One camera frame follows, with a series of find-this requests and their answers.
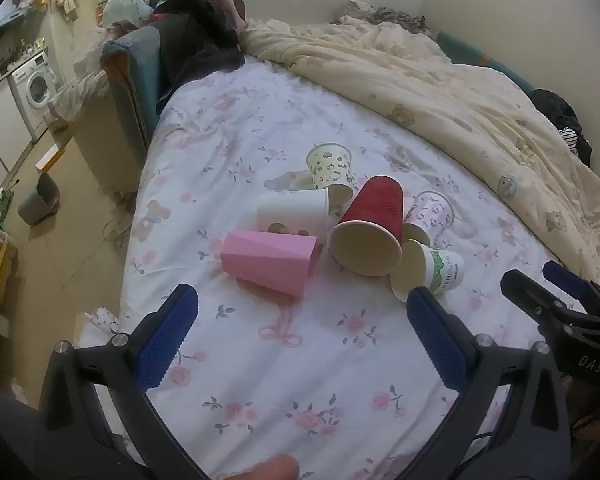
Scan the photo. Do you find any yellow patterned paper cup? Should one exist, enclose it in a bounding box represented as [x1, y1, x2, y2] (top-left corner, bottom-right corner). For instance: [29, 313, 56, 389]
[306, 143, 356, 206]

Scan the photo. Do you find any cream bear print quilt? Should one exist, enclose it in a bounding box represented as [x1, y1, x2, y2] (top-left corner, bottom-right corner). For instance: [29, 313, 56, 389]
[242, 12, 600, 291]

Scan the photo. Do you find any white washing machine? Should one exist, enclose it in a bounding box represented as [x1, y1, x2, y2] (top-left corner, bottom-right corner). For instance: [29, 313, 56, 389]
[7, 47, 61, 141]

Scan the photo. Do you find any pink faceted cup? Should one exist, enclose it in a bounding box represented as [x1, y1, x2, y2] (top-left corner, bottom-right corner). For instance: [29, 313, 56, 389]
[220, 230, 321, 301]

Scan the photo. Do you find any white cabinet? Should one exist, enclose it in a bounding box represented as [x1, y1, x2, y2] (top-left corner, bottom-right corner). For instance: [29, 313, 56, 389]
[0, 77, 33, 196]

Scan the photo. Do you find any grey patterned pillow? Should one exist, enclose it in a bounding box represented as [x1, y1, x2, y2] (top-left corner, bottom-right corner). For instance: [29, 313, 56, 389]
[336, 0, 433, 38]

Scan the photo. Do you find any small patterned paper cup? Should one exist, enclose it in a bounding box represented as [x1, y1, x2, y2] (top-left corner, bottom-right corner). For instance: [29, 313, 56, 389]
[90, 307, 123, 336]

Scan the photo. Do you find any white green label paper cup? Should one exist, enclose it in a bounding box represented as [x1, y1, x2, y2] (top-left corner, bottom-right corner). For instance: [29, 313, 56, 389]
[390, 239, 465, 303]

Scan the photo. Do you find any pile of dark clothes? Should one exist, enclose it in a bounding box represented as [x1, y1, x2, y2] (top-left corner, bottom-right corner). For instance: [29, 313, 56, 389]
[150, 0, 248, 106]

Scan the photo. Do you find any floral cushion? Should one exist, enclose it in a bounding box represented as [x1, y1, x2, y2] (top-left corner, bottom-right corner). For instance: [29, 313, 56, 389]
[47, 71, 112, 121]

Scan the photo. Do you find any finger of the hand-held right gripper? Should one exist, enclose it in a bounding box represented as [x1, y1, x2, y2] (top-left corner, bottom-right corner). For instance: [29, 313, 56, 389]
[542, 261, 600, 318]
[500, 268, 568, 333]

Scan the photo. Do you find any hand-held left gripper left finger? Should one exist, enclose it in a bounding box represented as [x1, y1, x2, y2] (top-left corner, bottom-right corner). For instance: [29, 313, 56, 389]
[39, 284, 216, 480]

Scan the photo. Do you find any teal mat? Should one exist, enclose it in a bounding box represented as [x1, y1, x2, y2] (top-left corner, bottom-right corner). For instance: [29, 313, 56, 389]
[436, 31, 536, 93]

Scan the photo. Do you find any black clothing heap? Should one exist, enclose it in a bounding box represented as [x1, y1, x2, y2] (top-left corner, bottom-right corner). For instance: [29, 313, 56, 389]
[530, 89, 593, 166]

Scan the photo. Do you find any white plastic bag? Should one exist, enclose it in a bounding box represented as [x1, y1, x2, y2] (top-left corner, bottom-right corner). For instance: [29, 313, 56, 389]
[100, 0, 153, 28]

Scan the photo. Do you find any red paper cup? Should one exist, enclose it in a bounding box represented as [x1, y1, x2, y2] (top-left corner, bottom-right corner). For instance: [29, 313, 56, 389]
[328, 175, 406, 277]

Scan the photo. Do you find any grey trash bin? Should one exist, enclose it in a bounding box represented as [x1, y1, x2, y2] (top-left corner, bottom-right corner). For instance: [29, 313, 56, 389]
[17, 172, 61, 224]

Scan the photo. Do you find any lilac patterned paper cup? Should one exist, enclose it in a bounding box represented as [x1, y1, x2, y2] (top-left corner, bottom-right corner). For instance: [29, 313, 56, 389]
[402, 191, 456, 247]

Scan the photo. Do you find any white bear print cup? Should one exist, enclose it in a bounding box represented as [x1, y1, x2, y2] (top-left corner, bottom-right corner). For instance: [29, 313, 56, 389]
[256, 188, 331, 248]

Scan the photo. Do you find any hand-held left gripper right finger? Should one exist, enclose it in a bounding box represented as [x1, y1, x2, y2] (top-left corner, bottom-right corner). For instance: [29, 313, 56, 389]
[406, 286, 573, 480]

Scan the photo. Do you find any blue grey armchair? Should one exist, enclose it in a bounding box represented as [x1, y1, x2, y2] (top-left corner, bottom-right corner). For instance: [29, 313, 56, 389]
[100, 26, 163, 136]

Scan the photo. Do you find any person's left hand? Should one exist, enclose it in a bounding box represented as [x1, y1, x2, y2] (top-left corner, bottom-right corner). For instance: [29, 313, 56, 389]
[227, 454, 301, 480]

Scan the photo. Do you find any floral bed sheet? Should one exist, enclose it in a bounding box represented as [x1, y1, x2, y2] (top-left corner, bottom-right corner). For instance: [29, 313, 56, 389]
[117, 55, 600, 480]

